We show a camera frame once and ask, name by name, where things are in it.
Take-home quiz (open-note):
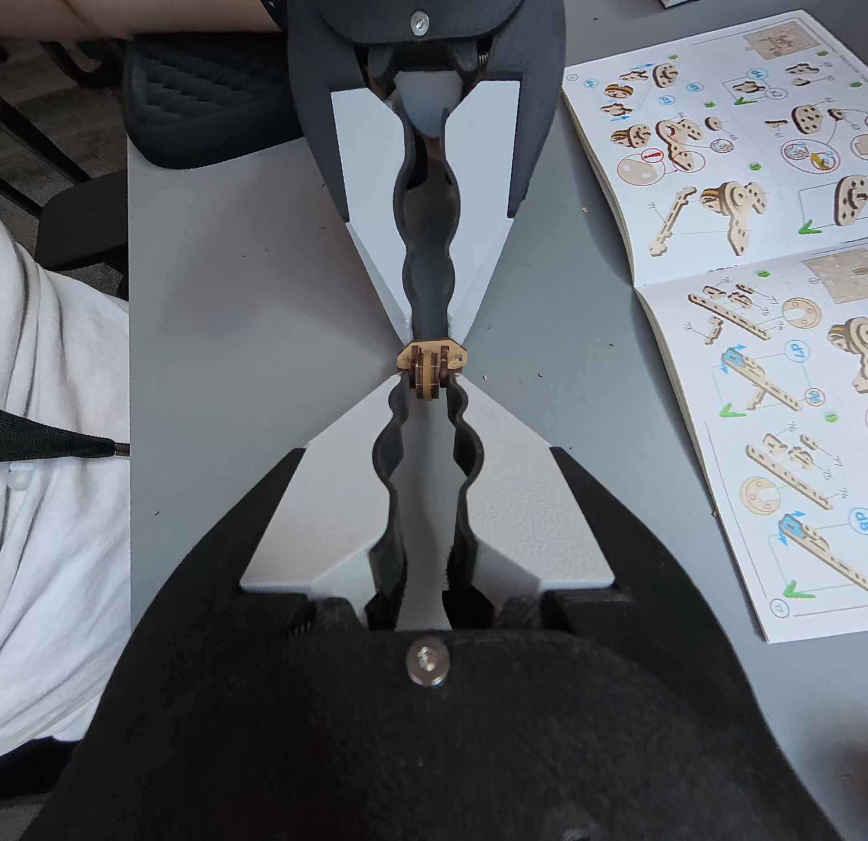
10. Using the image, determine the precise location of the small wooden wheel assembly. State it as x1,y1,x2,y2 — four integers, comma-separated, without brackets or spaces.
395,339,470,403

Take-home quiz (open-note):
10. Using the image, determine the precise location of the black webbing strap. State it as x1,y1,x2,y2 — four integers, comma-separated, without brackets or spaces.
0,409,131,462

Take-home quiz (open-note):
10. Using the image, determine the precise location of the person's white hoodie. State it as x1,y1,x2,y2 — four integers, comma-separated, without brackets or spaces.
0,221,131,754

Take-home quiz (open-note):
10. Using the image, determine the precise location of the grey desk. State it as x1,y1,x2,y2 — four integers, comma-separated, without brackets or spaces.
127,0,868,841

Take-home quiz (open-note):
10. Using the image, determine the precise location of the black office chair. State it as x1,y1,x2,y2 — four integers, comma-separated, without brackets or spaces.
33,169,130,301

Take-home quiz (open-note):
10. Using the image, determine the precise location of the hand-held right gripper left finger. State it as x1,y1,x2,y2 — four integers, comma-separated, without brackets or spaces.
239,373,411,630

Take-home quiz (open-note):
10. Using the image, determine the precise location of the assembly instruction booklet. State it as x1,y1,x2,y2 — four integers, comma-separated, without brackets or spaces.
561,9,868,644

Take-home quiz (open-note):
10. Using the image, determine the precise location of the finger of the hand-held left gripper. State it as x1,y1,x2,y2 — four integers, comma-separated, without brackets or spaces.
330,84,427,347
434,78,523,347

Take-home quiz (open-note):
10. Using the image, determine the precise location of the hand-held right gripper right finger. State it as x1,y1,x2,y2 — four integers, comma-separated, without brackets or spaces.
442,376,618,630

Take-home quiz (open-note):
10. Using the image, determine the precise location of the black quilted armrest pad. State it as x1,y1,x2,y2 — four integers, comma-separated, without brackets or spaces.
122,33,304,171

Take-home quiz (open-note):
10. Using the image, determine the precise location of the person's left forearm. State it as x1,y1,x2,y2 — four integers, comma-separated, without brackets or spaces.
46,0,280,41

